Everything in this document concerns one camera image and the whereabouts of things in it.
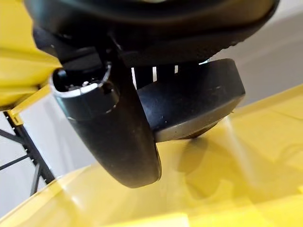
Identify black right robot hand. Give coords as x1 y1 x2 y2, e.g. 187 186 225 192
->
23 0 281 189

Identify black sole-shaped part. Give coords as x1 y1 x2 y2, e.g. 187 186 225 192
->
131 58 247 144

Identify yellow shelf crossbeam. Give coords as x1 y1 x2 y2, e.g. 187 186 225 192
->
9 84 52 125

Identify black shelf frame upright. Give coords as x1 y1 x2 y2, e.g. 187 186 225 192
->
0 110 56 197

